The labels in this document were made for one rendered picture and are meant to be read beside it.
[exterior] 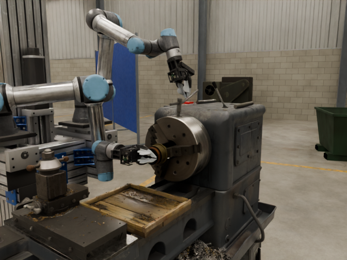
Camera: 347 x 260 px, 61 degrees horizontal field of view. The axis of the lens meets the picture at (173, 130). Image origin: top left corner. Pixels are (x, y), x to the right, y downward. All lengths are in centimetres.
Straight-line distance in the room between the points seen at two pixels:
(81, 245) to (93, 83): 72
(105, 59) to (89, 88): 54
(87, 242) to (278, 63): 1066
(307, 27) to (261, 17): 159
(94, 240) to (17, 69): 112
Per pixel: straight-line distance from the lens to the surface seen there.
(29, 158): 143
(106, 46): 184
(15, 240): 111
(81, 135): 178
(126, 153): 127
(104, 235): 91
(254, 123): 176
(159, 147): 129
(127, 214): 121
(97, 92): 134
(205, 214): 149
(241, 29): 1163
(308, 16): 1141
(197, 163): 133
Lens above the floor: 141
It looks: 10 degrees down
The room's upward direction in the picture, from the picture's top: straight up
